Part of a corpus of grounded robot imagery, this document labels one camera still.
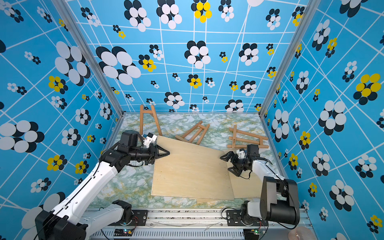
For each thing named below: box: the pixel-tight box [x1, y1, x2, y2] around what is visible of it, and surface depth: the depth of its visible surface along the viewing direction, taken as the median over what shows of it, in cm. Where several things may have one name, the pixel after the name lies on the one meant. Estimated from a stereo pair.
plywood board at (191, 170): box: [151, 135, 235, 200], surface depth 81 cm
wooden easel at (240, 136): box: [227, 125, 269, 149], surface depth 106 cm
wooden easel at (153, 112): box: [140, 104, 163, 136], surface depth 96 cm
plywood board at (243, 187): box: [196, 161, 263, 204], surface depth 82 cm
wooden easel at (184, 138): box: [175, 120, 211, 145], surface depth 110 cm
